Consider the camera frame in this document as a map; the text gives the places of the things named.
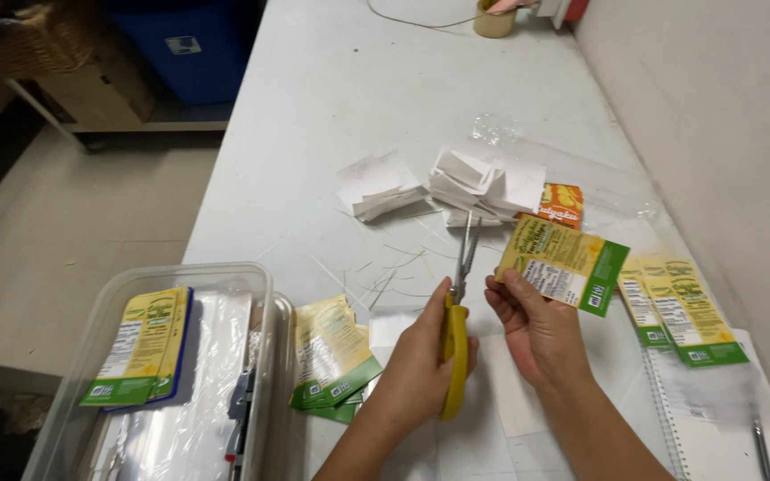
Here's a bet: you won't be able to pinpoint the white spiral notebook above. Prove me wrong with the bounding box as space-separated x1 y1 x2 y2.
642 327 770 481

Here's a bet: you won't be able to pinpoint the small pile of white paper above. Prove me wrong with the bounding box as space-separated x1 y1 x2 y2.
335 150 430 223

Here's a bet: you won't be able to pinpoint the brown cardboard box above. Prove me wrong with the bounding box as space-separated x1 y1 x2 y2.
33 39 157 125

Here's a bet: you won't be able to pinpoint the wicker basket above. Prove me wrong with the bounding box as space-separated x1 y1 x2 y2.
0 0 100 80

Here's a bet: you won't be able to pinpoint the scattered thin paper trimmings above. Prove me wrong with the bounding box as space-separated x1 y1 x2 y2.
310 212 461 315

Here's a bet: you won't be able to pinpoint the large pile of white paper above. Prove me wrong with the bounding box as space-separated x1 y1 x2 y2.
428 147 548 228

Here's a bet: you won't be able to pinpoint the orange label card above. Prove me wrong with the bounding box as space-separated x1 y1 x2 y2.
533 183 585 232

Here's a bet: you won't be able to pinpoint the blue plastic bin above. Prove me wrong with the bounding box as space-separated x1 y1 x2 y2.
106 0 267 107

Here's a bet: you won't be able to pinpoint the yellow green label card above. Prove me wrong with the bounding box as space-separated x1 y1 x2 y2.
495 214 631 319

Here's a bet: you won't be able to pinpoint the yellow-handled scissors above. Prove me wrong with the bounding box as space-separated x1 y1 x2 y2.
438 210 486 422

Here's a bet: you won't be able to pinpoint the crumpled clear plastic bag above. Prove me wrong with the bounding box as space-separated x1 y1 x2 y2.
471 112 663 236

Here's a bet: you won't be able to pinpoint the silver pen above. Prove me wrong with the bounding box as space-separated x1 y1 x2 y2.
750 414 770 481

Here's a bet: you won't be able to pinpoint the blue-edged yellow label stack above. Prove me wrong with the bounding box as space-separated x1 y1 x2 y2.
78 286 194 410

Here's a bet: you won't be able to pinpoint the pink item in cup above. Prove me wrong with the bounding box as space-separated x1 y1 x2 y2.
488 0 541 15

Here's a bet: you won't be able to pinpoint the clear plastic storage container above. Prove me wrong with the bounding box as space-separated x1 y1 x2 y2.
21 262 274 481

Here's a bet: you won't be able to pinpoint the fanned yellow green label stack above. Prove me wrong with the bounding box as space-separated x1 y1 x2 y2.
615 257 751 369

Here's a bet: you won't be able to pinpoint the tan cup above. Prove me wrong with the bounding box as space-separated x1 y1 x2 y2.
472 0 519 40

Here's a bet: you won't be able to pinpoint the person's right hand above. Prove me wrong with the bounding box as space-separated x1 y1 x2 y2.
484 268 594 394

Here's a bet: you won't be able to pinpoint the person's left hand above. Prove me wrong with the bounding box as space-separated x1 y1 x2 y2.
364 277 481 436

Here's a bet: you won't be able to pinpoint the stack of clear plastic sleeves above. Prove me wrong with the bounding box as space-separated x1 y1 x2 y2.
90 290 254 481

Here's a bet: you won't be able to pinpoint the white and red device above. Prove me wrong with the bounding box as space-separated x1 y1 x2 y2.
535 0 590 30

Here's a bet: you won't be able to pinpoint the thick yellow green label stack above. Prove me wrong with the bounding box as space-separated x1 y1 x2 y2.
289 294 385 426

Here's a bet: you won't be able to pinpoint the dark grey clip tool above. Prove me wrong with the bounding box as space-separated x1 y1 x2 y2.
224 366 257 481

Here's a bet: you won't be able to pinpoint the thin white cable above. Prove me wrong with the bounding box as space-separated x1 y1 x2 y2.
365 0 481 30

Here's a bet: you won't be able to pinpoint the low wheeled cart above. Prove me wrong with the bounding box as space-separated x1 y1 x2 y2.
7 79 233 153

